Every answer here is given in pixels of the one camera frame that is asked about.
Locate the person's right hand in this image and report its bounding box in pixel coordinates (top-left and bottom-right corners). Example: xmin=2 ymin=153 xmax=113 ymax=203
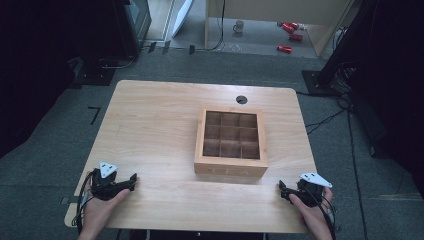
xmin=288 ymin=186 xmax=335 ymax=240

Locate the person's left hand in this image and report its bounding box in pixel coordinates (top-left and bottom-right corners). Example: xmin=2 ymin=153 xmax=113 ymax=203
xmin=77 ymin=188 xmax=131 ymax=240

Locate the black hanging cable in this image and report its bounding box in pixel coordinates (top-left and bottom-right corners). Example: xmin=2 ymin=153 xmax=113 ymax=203
xmin=194 ymin=0 xmax=226 ymax=52

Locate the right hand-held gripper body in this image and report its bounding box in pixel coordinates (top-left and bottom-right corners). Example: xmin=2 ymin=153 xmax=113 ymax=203
xmin=289 ymin=171 xmax=334 ymax=208

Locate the black stand base plate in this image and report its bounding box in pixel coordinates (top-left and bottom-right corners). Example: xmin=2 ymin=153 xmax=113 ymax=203
xmin=68 ymin=57 xmax=117 ymax=87

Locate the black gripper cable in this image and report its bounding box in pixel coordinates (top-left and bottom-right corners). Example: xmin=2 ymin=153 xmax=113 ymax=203
xmin=304 ymin=186 xmax=338 ymax=240
xmin=75 ymin=170 xmax=98 ymax=235

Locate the light wooden shelf frame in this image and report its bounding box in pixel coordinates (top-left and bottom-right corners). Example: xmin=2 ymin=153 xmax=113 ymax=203
xmin=203 ymin=0 xmax=355 ymax=58

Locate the wooden compartment box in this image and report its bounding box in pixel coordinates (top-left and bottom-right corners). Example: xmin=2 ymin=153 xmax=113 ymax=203
xmin=193 ymin=106 xmax=270 ymax=179

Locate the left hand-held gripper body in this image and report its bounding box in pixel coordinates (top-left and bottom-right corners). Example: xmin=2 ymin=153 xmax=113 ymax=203
xmin=90 ymin=161 xmax=125 ymax=202

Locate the white board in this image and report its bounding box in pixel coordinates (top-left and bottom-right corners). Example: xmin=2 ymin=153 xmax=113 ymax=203
xmin=171 ymin=0 xmax=195 ymax=38

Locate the black floor cable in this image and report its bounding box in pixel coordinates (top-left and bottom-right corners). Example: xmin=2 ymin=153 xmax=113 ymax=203
xmin=295 ymin=89 xmax=369 ymax=240

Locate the black stand with base plate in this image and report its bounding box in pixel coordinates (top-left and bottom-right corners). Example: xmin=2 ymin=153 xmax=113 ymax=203
xmin=301 ymin=0 xmax=381 ymax=98

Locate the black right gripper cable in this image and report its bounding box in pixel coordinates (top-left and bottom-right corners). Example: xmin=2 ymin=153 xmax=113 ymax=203
xmin=304 ymin=186 xmax=338 ymax=240

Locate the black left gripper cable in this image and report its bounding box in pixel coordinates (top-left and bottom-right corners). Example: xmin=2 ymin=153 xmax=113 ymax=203
xmin=75 ymin=170 xmax=98 ymax=235

